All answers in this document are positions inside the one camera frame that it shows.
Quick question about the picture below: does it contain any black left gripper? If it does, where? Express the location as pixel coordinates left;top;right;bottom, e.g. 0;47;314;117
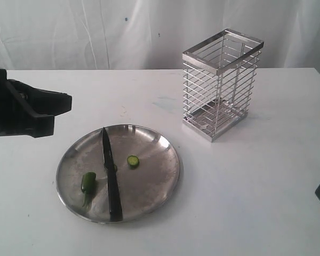
0;68;72;138

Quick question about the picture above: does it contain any green chili pepper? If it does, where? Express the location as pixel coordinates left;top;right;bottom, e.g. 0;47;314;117
81;172;97;209

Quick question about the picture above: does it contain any black handled knife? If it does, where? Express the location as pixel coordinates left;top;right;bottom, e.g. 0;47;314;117
102;127;123;222

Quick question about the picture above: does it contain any green object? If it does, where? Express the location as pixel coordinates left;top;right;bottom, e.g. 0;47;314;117
127;155;140;169

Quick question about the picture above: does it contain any round stainless steel plate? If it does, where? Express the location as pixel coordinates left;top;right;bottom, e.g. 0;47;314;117
55;124;181;223

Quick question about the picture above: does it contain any wire metal utensil holder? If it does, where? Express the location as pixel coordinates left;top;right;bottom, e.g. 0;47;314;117
182;29;264;142

